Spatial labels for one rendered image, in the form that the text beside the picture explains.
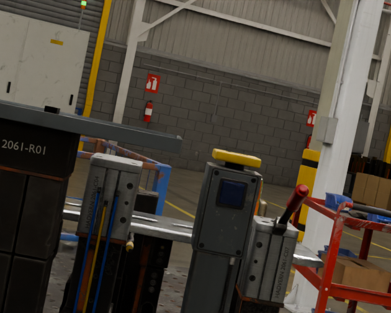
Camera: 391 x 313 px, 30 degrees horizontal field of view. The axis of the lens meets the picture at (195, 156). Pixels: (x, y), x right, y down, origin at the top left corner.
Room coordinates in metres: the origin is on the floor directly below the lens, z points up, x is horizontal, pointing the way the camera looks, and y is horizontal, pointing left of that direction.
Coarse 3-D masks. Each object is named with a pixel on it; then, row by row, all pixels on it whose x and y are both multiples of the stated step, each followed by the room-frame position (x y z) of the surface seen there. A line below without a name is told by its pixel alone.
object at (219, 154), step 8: (216, 152) 0.92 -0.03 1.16; (224, 152) 0.92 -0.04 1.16; (232, 152) 0.96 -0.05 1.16; (224, 160) 0.92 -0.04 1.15; (232, 160) 0.92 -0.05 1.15; (240, 160) 0.93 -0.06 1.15; (248, 160) 0.93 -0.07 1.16; (256, 160) 0.93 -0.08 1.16; (232, 168) 0.94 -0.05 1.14; (240, 168) 0.94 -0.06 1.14
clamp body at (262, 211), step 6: (264, 204) 1.43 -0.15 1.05; (258, 210) 1.43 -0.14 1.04; (264, 210) 1.43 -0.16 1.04; (264, 216) 1.43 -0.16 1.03; (240, 264) 1.44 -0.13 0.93; (234, 288) 1.44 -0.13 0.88; (234, 294) 1.44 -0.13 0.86; (234, 300) 1.44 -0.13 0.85; (234, 306) 1.44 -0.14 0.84; (228, 312) 1.43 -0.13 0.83; (234, 312) 1.43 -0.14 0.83
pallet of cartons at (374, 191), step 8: (360, 176) 15.75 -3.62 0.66; (368, 176) 15.52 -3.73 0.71; (376, 176) 15.34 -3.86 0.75; (360, 184) 15.70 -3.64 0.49; (368, 184) 15.47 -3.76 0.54; (376, 184) 15.23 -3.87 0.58; (384, 184) 15.01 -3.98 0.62; (360, 192) 15.65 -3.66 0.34; (368, 192) 15.41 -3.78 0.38; (376, 192) 15.18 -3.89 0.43; (384, 192) 14.97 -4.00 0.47; (360, 200) 15.60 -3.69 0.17; (368, 200) 15.36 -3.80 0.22; (376, 200) 15.14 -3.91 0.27; (384, 200) 14.92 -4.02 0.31; (384, 208) 14.87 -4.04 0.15
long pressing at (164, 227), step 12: (72, 204) 1.29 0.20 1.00; (72, 216) 1.18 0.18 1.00; (132, 216) 1.30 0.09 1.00; (144, 216) 1.31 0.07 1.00; (156, 216) 1.34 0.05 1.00; (132, 228) 1.19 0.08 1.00; (144, 228) 1.19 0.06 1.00; (156, 228) 1.19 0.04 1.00; (168, 228) 1.24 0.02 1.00; (180, 228) 1.26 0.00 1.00; (192, 228) 1.30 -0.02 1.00; (180, 240) 1.19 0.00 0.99; (300, 252) 1.27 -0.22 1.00; (312, 252) 1.32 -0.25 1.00; (300, 264) 1.21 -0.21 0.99; (312, 264) 1.21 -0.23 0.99
